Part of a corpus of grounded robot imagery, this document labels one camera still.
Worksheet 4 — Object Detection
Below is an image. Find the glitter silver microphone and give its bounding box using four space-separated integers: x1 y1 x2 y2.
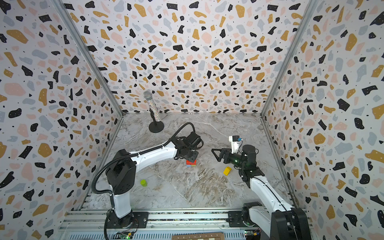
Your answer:
144 90 161 122

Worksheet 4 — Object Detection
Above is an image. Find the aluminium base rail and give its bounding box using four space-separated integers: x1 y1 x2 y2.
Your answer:
59 208 247 233

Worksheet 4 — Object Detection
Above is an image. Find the black microphone stand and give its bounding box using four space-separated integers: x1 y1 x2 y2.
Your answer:
149 110 164 133

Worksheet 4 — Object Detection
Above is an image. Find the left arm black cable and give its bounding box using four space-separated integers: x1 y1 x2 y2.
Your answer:
91 122 196 195

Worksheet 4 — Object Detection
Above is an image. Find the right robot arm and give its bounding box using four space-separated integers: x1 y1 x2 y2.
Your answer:
211 145 312 240

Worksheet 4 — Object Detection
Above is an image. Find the yellow block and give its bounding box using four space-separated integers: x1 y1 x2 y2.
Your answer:
223 167 232 176

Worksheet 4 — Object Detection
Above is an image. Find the lime green round block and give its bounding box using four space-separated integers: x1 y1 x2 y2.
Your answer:
140 180 148 187

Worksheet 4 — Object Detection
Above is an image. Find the red block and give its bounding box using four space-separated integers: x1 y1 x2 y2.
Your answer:
186 160 197 166

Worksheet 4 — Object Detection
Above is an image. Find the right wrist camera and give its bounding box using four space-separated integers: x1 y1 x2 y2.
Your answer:
229 135 243 154

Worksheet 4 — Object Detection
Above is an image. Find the cardboard wooden tray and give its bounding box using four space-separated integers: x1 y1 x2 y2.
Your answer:
172 233 225 240

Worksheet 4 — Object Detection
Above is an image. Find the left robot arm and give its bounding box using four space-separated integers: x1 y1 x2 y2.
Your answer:
91 132 204 228

